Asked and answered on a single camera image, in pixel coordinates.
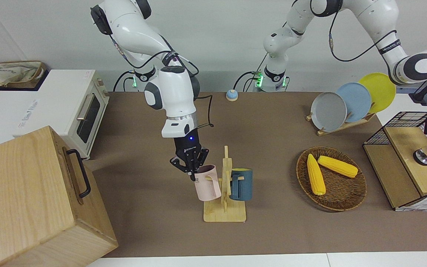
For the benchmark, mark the small blue desk bell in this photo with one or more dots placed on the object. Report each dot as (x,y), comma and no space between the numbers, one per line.
(231,95)

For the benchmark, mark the brown table mat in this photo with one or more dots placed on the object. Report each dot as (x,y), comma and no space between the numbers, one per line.
(154,207)

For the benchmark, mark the dark blue mug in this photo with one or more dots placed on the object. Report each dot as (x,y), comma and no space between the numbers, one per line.
(245,185)

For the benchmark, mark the wooden mug rack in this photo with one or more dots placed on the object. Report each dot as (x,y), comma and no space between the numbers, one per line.
(224,213)

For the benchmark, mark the wooden tray with cloth bags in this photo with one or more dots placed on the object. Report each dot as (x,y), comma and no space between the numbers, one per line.
(13,74)

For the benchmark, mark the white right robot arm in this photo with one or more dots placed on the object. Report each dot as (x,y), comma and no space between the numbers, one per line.
(132,26)

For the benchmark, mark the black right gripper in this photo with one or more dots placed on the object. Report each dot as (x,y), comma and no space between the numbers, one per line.
(187,144)

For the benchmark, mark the white toaster oven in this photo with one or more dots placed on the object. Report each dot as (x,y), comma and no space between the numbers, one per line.
(61,100)

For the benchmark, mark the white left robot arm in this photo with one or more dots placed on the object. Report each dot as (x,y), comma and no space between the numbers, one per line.
(376,18)

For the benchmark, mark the light blue plate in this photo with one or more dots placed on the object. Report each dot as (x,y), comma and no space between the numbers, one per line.
(358,100)

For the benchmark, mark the yellow corn cob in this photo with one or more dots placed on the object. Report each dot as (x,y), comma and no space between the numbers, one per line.
(337,166)
(315,176)

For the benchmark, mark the wooden drawer cabinet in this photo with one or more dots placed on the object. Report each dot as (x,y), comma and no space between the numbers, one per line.
(32,204)

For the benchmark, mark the grey plate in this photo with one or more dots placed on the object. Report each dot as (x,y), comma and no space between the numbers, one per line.
(328,111)

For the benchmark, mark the pink mug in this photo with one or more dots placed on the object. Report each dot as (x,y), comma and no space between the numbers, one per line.
(208,187)

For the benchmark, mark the brown wicker basket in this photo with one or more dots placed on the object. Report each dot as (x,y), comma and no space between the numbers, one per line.
(341,193)

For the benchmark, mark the yellow plate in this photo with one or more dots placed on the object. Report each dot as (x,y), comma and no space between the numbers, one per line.
(380,89)

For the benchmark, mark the wooden plate rack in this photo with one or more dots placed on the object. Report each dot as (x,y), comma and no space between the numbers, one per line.
(341,127)

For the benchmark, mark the black stand pole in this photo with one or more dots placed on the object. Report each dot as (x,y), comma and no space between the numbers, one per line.
(421,92)

